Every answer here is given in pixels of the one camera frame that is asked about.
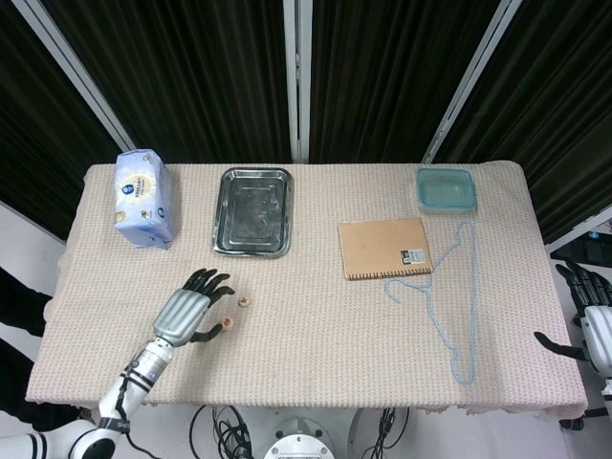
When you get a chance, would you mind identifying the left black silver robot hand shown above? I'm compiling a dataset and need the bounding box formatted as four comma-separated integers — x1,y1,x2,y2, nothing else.
151,268,236,346

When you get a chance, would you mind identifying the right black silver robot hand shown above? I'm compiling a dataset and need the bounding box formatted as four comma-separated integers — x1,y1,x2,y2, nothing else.
533,260,612,379

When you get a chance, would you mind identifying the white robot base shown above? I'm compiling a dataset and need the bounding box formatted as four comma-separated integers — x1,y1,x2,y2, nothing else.
236,405,364,459

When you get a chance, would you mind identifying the black stand base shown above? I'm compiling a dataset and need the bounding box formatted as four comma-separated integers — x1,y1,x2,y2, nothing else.
557,405,612,432

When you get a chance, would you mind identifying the black equipment blue light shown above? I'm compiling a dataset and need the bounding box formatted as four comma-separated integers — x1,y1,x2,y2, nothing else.
549,229,612,263

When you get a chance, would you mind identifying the blue tissue pack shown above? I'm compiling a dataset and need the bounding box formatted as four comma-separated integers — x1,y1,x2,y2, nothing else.
113,148,174,251

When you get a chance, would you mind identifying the stainless steel tray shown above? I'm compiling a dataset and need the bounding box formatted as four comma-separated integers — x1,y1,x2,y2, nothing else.
211,166,295,260

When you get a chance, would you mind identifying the beige woven tablecloth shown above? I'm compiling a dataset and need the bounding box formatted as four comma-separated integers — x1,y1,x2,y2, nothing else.
24,161,588,417

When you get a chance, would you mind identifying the person in black clothing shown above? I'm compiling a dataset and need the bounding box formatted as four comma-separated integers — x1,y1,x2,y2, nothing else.
0,265,82,434

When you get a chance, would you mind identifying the brown spiral notebook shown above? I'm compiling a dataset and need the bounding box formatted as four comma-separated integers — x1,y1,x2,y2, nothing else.
338,217,434,282

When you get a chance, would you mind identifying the clear container teal lid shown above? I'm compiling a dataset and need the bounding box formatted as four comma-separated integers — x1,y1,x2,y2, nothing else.
414,166,478,215

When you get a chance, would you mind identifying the black curtain panel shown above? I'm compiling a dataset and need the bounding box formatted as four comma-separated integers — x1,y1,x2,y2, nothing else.
0,0,123,240
432,0,612,245
40,0,294,164
309,0,506,164

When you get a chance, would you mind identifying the white frame rail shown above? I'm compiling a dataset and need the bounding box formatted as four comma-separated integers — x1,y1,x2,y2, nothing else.
544,207,612,255

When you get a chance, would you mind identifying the black cable bundle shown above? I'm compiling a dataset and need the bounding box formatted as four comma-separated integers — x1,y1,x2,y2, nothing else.
377,406,411,453
189,404,262,459

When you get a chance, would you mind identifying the light blue wire hanger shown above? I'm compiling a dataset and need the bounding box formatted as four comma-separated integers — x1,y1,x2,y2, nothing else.
384,220,479,386

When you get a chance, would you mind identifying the white double frame post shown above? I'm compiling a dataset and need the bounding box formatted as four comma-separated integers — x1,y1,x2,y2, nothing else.
282,0,315,164

